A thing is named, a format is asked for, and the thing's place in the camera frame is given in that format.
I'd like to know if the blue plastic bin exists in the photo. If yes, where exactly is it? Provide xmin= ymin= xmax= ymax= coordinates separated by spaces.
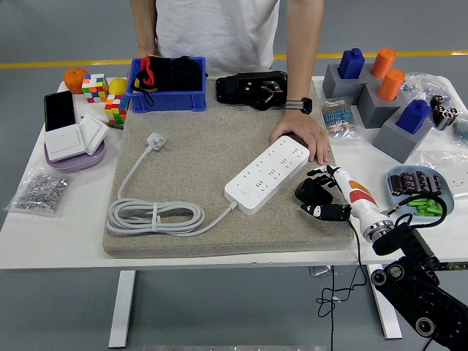
xmin=127 ymin=56 xmax=208 ymax=113

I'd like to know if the bag of resistors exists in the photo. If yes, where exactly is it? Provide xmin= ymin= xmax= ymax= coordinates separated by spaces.
xmin=320 ymin=95 xmax=361 ymax=142

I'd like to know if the black smartphone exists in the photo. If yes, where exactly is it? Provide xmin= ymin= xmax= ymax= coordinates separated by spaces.
xmin=43 ymin=90 xmax=77 ymax=132

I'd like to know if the bag of metal nuts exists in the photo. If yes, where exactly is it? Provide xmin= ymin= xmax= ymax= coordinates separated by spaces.
xmin=2 ymin=167 xmax=76 ymax=217

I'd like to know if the row of dark capacitors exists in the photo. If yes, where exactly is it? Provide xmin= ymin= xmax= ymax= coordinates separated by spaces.
xmin=389 ymin=170 xmax=444 ymax=197

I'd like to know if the bundle of dark capacitors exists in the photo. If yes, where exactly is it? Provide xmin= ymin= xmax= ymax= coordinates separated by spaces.
xmin=429 ymin=94 xmax=460 ymax=132

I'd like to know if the white power strip cable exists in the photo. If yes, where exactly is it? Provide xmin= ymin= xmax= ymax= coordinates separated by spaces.
xmin=105 ymin=132 xmax=238 ymax=235

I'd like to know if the pile of green batteries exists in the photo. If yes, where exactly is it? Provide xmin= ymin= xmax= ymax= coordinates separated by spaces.
xmin=406 ymin=193 xmax=448 ymax=217

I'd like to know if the yellow lemon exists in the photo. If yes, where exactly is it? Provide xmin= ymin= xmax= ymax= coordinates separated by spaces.
xmin=108 ymin=78 xmax=129 ymax=97

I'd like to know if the black mechanical device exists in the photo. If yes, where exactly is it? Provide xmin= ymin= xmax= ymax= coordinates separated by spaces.
xmin=214 ymin=71 xmax=288 ymax=111

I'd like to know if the purple tray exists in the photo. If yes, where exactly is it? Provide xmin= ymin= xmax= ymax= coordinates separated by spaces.
xmin=44 ymin=138 xmax=107 ymax=173

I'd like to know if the bag of blue parts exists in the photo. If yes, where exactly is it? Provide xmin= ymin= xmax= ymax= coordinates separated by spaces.
xmin=452 ymin=109 xmax=468 ymax=147

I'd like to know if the black plug cord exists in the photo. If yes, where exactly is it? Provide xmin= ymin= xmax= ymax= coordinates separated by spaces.
xmin=316 ymin=217 xmax=369 ymax=351

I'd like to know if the orange cylinder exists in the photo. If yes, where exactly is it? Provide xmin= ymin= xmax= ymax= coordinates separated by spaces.
xmin=377 ymin=69 xmax=406 ymax=102
xmin=370 ymin=48 xmax=397 ymax=79

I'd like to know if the large white wall switch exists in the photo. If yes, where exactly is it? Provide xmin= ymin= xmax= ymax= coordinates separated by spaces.
xmin=44 ymin=123 xmax=86 ymax=162

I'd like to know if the blue block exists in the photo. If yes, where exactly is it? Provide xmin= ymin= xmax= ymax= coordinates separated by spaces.
xmin=337 ymin=48 xmax=366 ymax=80
xmin=395 ymin=99 xmax=432 ymax=135

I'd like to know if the clear bag of parts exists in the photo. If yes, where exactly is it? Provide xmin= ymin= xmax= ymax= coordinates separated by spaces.
xmin=401 ymin=71 xmax=456 ymax=110

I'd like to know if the black plug adapter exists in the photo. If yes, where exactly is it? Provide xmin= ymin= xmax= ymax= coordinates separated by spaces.
xmin=294 ymin=178 xmax=334 ymax=206

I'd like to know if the white power strip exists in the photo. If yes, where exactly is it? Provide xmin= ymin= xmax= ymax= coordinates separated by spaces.
xmin=224 ymin=135 xmax=311 ymax=216

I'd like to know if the light blue plate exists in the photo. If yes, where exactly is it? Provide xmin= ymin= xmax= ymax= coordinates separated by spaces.
xmin=386 ymin=165 xmax=456 ymax=222

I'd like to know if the white table leg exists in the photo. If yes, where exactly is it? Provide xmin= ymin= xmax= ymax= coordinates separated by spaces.
xmin=107 ymin=270 xmax=137 ymax=349
xmin=366 ymin=263 xmax=404 ymax=340

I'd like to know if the small white wall switch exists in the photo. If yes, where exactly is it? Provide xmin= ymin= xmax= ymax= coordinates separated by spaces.
xmin=78 ymin=112 xmax=110 ymax=156

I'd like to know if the person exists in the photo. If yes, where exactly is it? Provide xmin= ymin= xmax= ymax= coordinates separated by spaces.
xmin=155 ymin=0 xmax=281 ymax=78

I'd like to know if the person's left hand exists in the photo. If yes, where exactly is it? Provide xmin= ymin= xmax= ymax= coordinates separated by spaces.
xmin=270 ymin=109 xmax=331 ymax=165

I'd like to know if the grey-brown mat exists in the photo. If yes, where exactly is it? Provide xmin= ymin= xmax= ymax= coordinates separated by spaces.
xmin=102 ymin=76 xmax=355 ymax=259

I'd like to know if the multicolour puzzle cube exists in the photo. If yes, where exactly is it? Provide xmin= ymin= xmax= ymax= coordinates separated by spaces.
xmin=81 ymin=73 xmax=110 ymax=104
xmin=104 ymin=94 xmax=131 ymax=125

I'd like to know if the black grey wristwatch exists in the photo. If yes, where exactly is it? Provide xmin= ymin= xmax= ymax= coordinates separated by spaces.
xmin=284 ymin=97 xmax=314 ymax=116

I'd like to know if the black table control panel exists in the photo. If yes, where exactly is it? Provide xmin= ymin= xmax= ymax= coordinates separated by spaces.
xmin=438 ymin=261 xmax=468 ymax=272

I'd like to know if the black red cloth bag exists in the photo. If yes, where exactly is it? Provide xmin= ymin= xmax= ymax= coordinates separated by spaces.
xmin=130 ymin=54 xmax=204 ymax=107

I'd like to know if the grey block holder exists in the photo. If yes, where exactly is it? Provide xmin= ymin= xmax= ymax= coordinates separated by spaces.
xmin=356 ymin=82 xmax=407 ymax=129
xmin=371 ymin=109 xmax=435 ymax=165
xmin=322 ymin=64 xmax=374 ymax=99

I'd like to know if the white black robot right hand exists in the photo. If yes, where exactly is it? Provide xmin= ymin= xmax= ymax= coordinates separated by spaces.
xmin=300 ymin=165 xmax=388 ymax=235

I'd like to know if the orange fruit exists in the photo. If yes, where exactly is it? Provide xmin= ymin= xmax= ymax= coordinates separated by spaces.
xmin=63 ymin=67 xmax=90 ymax=94

